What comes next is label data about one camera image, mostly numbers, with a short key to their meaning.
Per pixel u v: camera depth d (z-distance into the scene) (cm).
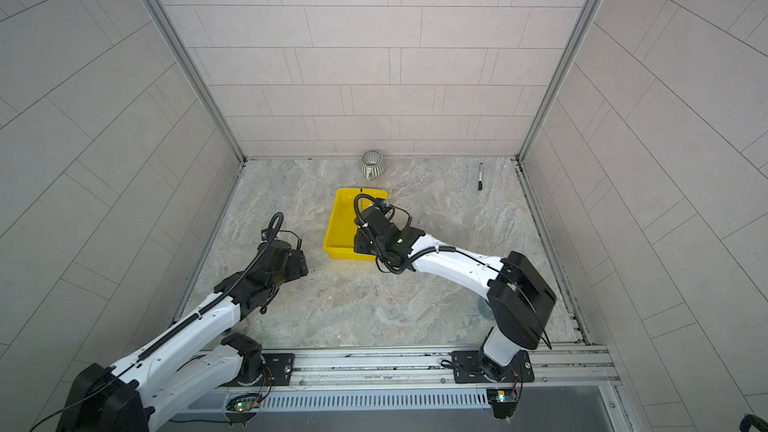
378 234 61
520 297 42
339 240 94
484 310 81
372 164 105
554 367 73
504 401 68
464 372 71
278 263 64
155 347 43
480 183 108
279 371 71
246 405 64
